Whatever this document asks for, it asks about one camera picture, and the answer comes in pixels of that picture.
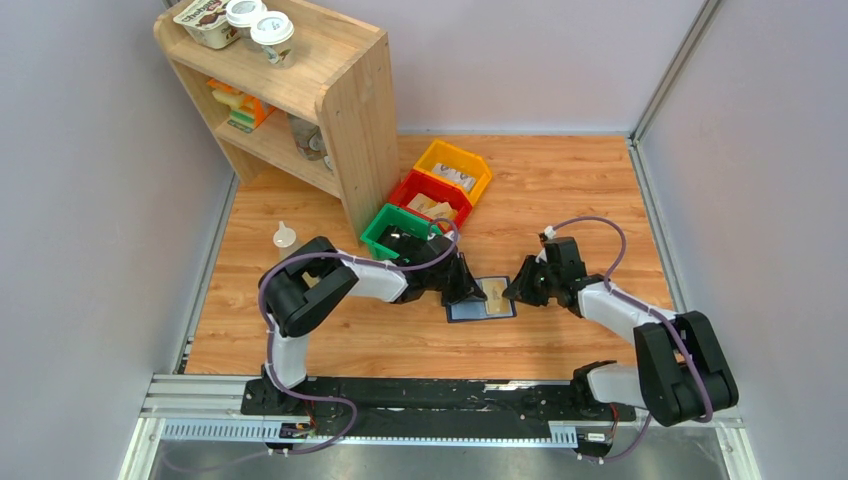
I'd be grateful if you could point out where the yellow VIP card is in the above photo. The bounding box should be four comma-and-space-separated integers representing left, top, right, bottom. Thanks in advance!
480, 277, 514, 318
423, 202, 457, 220

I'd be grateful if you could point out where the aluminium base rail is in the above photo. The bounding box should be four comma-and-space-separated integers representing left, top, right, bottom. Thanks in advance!
119, 374, 763, 480

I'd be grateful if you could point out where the green plastic bin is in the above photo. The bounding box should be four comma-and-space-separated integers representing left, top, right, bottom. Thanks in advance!
360, 204, 442, 261

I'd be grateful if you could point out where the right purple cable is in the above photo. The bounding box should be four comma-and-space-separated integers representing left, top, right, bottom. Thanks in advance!
539, 215, 715, 465

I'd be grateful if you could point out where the glass jar on shelf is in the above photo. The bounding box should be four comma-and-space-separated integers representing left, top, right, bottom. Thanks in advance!
287, 113, 327, 161

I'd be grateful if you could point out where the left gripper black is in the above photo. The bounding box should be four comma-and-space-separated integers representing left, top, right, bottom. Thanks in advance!
426, 253, 489, 306

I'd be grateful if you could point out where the white sachet in yellow bin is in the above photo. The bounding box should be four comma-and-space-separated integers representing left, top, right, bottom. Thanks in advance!
432, 163, 477, 193

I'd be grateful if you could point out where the red plastic bin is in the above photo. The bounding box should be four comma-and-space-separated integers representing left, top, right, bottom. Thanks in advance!
389, 170, 473, 227

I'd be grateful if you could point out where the black bag in green bin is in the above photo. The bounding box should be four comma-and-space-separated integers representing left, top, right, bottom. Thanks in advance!
377, 226, 426, 259

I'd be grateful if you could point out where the brown packet left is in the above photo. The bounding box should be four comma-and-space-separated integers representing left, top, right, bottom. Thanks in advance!
406, 193, 438, 214

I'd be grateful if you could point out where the navy blue card holder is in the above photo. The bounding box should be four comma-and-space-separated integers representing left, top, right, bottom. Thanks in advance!
446, 276, 517, 323

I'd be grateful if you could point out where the wooden shelf unit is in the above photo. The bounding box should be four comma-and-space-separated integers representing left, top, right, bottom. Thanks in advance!
153, 1, 400, 237

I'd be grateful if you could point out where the orange snack package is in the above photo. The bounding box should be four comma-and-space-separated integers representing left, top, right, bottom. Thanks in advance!
206, 78, 276, 134

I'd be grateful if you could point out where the white lidded paper cup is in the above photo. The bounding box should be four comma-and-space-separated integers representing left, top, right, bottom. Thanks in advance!
226, 0, 267, 52

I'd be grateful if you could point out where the clear squeeze bottle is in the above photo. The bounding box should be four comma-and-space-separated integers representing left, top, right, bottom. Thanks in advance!
272, 221, 303, 261

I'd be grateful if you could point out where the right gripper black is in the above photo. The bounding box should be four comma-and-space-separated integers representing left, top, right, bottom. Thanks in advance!
501, 256, 558, 308

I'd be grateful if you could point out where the yellow plastic bin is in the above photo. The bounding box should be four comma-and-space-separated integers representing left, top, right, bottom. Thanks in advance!
413, 139, 493, 206

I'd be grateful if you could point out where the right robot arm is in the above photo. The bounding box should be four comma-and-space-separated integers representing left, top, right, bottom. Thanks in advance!
503, 237, 739, 427

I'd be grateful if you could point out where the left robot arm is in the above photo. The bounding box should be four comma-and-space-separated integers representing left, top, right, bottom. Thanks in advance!
258, 234, 487, 415

